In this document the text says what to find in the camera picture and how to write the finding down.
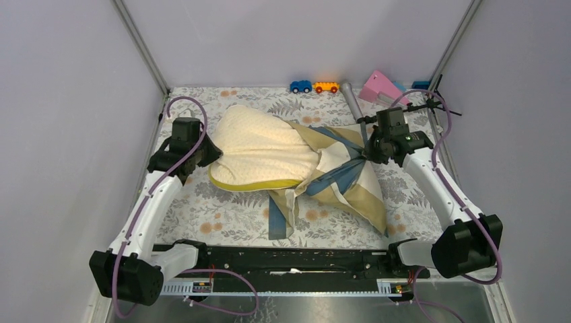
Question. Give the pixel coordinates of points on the black small tripod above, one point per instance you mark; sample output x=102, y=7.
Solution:
x=431, y=103

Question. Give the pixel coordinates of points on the aluminium frame post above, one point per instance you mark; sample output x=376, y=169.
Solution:
x=141, y=46
x=454, y=41

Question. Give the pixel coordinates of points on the grey slotted cable duct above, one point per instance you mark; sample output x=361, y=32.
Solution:
x=221, y=287

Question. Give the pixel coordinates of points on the left aluminium frame post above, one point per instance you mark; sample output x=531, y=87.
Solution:
x=141, y=46

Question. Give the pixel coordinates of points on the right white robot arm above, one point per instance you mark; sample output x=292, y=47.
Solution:
x=470, y=239

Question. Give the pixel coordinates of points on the white textured pillow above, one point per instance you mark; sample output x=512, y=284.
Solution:
x=259, y=152

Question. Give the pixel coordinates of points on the blue toy car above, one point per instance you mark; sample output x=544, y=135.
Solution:
x=303, y=86

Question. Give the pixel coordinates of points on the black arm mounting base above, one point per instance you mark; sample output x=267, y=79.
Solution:
x=300, y=266

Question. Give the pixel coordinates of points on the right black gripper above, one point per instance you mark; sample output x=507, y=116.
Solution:
x=370, y=153

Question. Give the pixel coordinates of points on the plaid blue beige pillowcase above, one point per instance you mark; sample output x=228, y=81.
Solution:
x=343, y=178

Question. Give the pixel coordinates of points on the grey microphone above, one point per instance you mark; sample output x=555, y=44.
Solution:
x=348, y=94

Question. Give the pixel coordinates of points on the right aluminium frame post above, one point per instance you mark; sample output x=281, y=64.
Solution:
x=454, y=41

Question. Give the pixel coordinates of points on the pink wedge block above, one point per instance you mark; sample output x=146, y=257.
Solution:
x=378, y=88

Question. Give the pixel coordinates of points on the floral patterned table cloth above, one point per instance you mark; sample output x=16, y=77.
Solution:
x=205, y=213

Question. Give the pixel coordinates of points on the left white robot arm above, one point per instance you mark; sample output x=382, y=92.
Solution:
x=128, y=271

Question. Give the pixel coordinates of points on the orange toy car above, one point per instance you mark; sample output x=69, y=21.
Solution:
x=321, y=87

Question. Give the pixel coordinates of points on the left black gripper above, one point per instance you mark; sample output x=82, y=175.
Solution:
x=213, y=152

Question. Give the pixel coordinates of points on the aluminium rail front frame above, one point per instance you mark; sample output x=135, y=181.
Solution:
x=499, y=303

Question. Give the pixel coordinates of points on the blue block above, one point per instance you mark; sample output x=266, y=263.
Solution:
x=421, y=85

